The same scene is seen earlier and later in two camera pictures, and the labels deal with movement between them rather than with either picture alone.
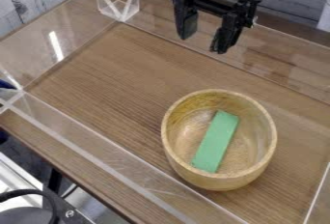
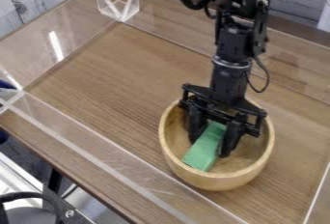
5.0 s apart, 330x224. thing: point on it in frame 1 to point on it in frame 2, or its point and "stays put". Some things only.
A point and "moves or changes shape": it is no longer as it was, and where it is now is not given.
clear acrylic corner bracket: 119,10 stays put
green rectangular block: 215,141 moves or changes shape
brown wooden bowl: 252,143 stays put
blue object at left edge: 5,84 stays put
